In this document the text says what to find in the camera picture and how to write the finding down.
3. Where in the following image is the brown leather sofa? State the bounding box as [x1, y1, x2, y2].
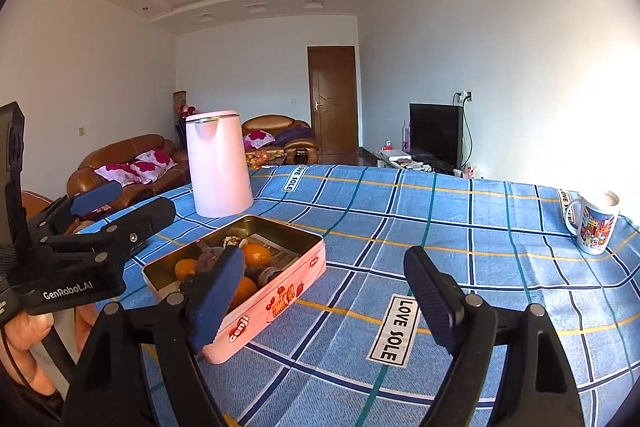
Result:
[67, 134, 190, 213]

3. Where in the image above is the pink floral cushion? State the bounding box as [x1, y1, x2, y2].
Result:
[94, 150, 177, 187]

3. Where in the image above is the blue plaid tablecloth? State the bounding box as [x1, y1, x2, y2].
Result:
[64, 166, 639, 426]

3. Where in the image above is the large orange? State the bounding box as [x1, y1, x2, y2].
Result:
[228, 277, 258, 312]

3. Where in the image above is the black television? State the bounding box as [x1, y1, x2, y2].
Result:
[409, 103, 463, 168]

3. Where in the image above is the pink metal tin box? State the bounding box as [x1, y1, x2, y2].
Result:
[142, 215, 326, 364]

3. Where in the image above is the colourful printed white mug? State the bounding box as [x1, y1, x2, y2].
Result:
[564, 191, 620, 256]

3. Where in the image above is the low tv cabinet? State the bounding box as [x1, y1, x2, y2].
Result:
[359, 147, 462, 178]

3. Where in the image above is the left human hand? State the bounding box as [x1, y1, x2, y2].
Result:
[0, 303, 99, 398]

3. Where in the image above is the pink electric kettle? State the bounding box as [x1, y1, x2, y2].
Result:
[186, 110, 254, 218]

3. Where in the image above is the small orange tangerine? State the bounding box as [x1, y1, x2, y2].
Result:
[174, 258, 198, 282]
[241, 243, 272, 268]

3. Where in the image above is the dark brown far door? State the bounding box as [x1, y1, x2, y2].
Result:
[307, 46, 358, 162]

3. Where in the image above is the brown leather armchair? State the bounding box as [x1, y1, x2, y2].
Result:
[242, 115, 320, 165]

